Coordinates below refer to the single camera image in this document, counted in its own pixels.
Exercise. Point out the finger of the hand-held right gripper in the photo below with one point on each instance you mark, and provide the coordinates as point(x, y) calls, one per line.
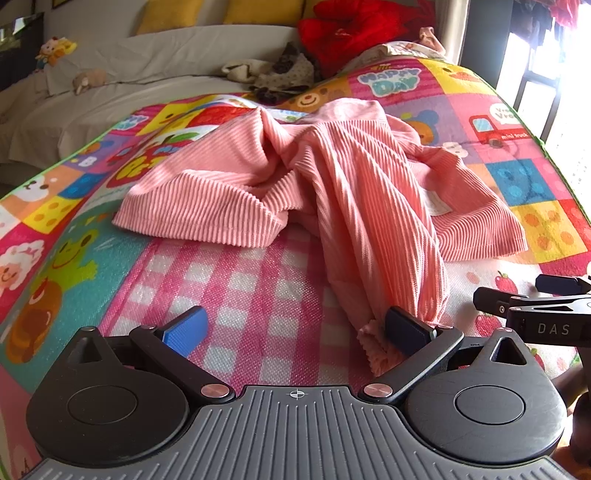
point(561, 282)
point(494, 300)

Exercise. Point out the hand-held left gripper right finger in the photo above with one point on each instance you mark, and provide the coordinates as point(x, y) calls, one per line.
point(406, 330)

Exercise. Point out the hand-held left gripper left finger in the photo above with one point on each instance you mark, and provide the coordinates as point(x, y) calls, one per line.
point(187, 330)

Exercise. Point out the pink ribbed garment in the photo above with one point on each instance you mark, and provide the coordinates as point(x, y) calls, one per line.
point(323, 184)

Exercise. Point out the hanging dark clothes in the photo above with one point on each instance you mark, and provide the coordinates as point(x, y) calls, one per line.
point(554, 18)

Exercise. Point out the colourful cartoon play mat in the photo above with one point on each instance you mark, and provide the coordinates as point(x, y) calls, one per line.
point(508, 184)

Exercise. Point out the sofa with grey cover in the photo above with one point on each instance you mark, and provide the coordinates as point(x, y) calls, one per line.
point(138, 78)

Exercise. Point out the dark curtain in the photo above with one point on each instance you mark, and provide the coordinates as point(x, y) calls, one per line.
point(485, 37)

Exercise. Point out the white plush toy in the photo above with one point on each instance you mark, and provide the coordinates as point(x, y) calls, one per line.
point(240, 69)

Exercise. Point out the floral pillow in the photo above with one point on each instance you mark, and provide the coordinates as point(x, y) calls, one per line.
point(397, 50)

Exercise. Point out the pink crumpled cloth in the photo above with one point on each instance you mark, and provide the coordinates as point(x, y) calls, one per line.
point(431, 39)

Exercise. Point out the small beige plush toy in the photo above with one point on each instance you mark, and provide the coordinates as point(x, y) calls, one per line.
point(87, 81)

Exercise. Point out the grey dotted cloth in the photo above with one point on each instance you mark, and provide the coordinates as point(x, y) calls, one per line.
point(288, 69)

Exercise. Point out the red plush toy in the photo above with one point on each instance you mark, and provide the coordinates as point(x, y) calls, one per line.
point(360, 32)

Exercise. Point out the colourful stuffed doll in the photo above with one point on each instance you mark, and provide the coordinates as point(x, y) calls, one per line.
point(55, 50)

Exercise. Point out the yellow cushion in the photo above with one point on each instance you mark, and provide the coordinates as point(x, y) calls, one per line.
point(313, 5)
point(168, 14)
point(263, 9)

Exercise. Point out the glass aquarium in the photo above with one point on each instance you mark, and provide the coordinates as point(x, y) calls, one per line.
point(21, 41)

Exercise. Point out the window frame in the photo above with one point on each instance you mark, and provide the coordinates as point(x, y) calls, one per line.
point(526, 74)

